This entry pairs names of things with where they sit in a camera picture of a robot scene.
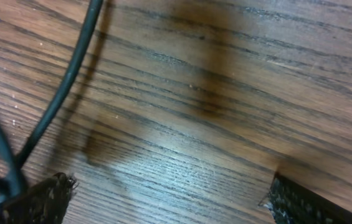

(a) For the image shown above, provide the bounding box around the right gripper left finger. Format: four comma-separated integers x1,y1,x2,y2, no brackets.
0,172,77,224

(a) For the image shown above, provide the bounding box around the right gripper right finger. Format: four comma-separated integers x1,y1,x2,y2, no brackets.
264,174,352,224

